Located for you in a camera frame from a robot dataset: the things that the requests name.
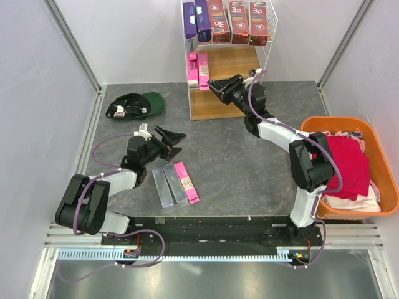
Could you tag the red toothpaste box silver side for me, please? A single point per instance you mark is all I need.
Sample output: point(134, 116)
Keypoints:
point(220, 32)

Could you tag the silver toothpaste box left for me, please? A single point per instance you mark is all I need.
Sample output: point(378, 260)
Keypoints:
point(162, 188)

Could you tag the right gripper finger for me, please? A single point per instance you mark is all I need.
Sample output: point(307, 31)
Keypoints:
point(225, 85)
point(224, 97)

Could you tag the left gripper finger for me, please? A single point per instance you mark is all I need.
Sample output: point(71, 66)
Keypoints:
point(173, 152)
point(169, 137)

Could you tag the pink toothpaste box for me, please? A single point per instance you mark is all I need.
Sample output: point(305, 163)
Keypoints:
point(203, 71)
point(186, 182)
point(193, 80)

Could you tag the green black baseball cap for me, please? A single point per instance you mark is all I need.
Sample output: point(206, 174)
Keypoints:
point(135, 106)

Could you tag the orange plastic basket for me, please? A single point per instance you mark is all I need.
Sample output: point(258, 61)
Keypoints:
point(379, 169)

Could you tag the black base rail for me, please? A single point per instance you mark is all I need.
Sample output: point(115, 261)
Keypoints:
point(215, 236)

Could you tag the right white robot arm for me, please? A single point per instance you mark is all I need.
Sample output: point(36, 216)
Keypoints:
point(310, 156)

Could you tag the red cloth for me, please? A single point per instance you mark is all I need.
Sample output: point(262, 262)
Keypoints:
point(353, 166)

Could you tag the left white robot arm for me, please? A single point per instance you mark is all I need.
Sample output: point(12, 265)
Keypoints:
point(83, 207)

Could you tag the pink white clothes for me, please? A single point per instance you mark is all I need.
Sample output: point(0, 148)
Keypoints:
point(368, 203)

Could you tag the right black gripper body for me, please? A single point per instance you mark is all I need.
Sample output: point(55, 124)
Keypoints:
point(238, 93)

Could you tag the silver toothpaste box right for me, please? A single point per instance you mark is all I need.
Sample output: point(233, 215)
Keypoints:
point(175, 184)

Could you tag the silver R&O toothpaste box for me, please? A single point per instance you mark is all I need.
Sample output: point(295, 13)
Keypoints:
point(203, 22)

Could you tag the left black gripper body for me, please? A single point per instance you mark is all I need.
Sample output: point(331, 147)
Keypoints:
point(156, 149)

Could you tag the purple toothpaste box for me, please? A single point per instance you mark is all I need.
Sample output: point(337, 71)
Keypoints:
point(189, 20)

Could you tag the red 3D toothpaste box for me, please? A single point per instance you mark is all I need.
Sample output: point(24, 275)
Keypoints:
point(238, 22)
point(259, 32)

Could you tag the white wire wooden shelf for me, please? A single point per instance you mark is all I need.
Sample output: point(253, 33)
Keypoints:
point(225, 61)

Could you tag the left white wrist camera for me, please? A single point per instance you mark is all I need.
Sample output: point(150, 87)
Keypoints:
point(142, 131)

